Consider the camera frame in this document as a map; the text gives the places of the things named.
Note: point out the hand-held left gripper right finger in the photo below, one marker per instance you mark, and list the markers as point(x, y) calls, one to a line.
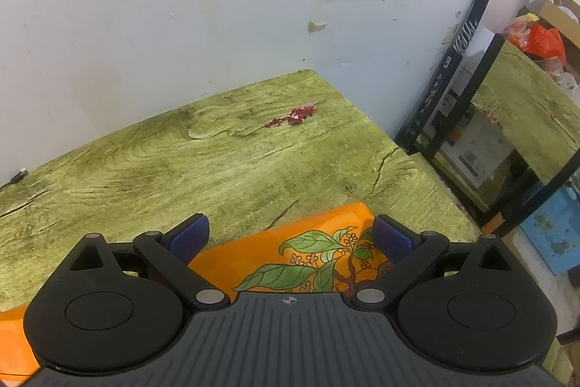
point(392, 239)

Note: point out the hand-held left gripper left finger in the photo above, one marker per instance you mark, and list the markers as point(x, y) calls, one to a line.
point(190, 237)

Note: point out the orange printed box lid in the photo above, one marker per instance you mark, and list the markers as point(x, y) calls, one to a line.
point(235, 251)

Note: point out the green wood-grain desktop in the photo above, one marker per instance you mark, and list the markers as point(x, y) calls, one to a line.
point(181, 151)

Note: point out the white printed carton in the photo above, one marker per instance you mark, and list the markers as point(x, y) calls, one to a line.
point(480, 146)

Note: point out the blue printed box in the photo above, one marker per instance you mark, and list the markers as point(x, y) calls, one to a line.
point(553, 228)

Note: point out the black-framed wood-grain table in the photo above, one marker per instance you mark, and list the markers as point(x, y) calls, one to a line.
point(521, 87)

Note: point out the long black carton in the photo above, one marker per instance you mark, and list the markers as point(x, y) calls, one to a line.
point(457, 47)

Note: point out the red plastic bag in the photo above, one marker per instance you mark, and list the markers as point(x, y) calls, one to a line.
point(543, 42)

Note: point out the brown cardboard box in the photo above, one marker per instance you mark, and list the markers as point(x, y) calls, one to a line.
point(557, 10)

